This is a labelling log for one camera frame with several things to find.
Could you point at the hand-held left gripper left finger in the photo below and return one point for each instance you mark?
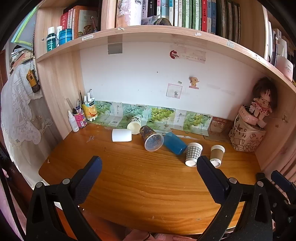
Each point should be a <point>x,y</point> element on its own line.
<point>91,169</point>

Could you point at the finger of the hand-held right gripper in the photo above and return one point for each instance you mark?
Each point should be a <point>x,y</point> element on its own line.
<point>283,183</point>
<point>276,197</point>

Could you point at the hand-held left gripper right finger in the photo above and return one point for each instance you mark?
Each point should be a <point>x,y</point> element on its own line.
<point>207,171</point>

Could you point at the brown sleeved paper cup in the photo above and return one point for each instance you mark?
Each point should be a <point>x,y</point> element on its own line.
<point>217,155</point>

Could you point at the checked paper cup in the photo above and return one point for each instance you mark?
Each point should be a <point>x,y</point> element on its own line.
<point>193,154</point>

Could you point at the blue plastic cup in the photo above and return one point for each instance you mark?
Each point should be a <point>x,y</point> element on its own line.
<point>174,143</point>

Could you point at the plain white cup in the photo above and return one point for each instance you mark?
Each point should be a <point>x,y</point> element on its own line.
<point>121,135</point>

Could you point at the white printed paper cup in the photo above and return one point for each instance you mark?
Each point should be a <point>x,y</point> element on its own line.
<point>134,124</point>

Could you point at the dark patterned plastic cup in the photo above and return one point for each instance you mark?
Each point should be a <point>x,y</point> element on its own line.
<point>150,136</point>

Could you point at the brown printed box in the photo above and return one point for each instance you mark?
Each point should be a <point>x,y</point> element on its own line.
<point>218,126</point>

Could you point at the white squeeze bottle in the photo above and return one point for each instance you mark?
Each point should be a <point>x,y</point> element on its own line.
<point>73,122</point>

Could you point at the pink can pen holder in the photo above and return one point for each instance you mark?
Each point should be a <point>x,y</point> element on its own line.
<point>79,119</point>

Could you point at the letter printed bucket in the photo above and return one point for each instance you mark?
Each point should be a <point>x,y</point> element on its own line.
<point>246,138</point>

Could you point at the yellow carton pen holder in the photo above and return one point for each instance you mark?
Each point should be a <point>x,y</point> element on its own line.
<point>90,111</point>

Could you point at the pink round box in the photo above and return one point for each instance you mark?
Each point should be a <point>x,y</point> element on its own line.
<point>248,115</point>

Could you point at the grape printed panel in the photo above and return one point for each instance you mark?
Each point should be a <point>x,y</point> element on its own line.
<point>159,114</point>

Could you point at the pink clothing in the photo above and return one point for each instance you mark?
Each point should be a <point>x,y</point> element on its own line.
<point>157,236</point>

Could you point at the brown haired rag doll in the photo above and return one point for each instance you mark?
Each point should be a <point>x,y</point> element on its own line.
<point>262,99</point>

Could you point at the pink note sticker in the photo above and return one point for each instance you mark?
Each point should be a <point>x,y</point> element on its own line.
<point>174,90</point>

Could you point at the yellow duck sticker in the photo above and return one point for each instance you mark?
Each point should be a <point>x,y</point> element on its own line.
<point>194,81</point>

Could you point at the white lace cloth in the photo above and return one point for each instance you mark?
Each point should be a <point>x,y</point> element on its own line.
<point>18,111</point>

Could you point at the wooden bookshelf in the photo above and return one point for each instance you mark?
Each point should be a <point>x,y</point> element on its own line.
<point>57,81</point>

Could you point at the yellow hanging charm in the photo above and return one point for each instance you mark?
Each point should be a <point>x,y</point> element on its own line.
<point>32,80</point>

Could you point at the row of white booklets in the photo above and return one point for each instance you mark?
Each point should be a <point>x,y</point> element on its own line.
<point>279,51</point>

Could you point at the teal bottle white cap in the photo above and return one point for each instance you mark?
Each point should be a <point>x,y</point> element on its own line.
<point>51,40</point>

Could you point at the blue jar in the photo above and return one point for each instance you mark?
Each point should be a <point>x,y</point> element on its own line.
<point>66,36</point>

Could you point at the stack of papers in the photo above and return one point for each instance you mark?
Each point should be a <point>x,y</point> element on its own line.
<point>18,55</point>

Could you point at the small white capped bottle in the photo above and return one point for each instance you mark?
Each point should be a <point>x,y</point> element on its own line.
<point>59,30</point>

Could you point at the tan illustrated book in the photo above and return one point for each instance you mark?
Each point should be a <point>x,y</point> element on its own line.
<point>85,22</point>

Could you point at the red book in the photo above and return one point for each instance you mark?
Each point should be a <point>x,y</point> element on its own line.
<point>64,20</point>

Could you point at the row of books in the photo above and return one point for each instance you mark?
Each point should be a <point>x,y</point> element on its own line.
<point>196,16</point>

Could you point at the green edged board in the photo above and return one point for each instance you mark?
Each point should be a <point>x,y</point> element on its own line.
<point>25,27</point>

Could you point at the dark green trinket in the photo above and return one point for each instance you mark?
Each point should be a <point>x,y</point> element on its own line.
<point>163,21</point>

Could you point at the white floral packet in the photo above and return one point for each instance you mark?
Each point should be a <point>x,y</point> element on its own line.
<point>129,11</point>

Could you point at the red wall sticker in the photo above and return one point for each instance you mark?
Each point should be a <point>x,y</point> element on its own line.
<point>173,54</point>

